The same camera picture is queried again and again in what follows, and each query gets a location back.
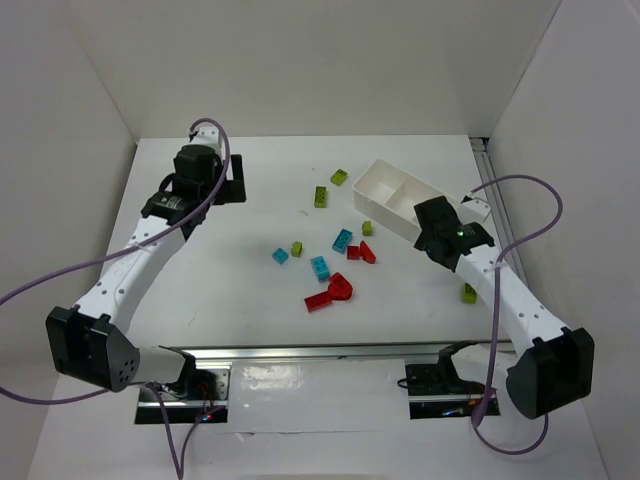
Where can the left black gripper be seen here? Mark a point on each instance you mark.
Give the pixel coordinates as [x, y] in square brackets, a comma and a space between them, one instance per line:
[236, 181]

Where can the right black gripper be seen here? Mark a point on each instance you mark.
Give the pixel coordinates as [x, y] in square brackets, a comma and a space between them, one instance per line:
[432, 211]

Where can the green curved lego brick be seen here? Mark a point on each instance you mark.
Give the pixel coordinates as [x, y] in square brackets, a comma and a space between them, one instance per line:
[469, 295]

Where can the small green lego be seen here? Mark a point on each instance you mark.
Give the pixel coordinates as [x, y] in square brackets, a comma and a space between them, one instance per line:
[296, 249]
[367, 228]

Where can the green long lego brick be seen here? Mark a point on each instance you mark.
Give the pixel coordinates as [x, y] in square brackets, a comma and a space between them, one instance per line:
[320, 197]

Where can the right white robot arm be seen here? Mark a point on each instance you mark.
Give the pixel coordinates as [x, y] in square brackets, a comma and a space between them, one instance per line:
[551, 365]

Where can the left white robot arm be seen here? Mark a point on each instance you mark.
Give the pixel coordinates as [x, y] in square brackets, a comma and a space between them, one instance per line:
[88, 340]

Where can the white three-compartment tray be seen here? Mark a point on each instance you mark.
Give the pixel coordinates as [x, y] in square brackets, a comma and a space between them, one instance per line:
[387, 196]

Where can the red sloped lego brick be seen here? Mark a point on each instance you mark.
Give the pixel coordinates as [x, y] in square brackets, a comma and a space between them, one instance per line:
[366, 253]

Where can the small red square lego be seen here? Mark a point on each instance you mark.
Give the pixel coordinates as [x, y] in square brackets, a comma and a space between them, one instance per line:
[353, 252]

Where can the small cyan square lego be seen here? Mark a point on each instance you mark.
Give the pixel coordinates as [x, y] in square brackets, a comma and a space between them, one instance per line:
[280, 256]

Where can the cyan long lego upturned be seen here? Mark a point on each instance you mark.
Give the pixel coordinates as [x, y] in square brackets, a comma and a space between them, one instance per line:
[342, 241]

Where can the green lego far brick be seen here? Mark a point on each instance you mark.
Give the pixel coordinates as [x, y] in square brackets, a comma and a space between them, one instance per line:
[338, 177]

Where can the red arch lego brick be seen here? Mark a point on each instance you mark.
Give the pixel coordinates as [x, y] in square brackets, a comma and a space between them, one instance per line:
[339, 288]

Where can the cyan curved lego brick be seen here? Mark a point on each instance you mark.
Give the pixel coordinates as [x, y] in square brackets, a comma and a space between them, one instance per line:
[320, 268]

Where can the red flat long lego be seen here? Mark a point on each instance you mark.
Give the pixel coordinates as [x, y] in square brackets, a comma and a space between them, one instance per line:
[318, 301]

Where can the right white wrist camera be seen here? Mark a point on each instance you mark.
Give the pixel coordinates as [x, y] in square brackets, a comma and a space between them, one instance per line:
[473, 210]

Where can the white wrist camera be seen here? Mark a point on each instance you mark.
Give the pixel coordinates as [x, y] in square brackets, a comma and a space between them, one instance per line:
[209, 137]
[473, 210]

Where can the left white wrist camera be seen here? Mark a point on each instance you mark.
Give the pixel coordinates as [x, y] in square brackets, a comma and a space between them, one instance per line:
[209, 137]

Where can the aluminium rail right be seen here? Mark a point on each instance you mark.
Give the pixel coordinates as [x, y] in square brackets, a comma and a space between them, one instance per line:
[479, 146]

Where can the aluminium rail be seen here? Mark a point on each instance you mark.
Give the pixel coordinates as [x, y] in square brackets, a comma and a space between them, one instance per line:
[315, 352]
[479, 146]

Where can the aluminium rail front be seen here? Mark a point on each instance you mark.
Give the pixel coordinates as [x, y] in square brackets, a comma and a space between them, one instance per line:
[315, 352]

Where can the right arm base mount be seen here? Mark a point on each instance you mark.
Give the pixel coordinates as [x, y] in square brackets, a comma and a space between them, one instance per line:
[436, 391]

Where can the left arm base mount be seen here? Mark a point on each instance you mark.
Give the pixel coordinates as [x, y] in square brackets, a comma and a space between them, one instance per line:
[206, 398]

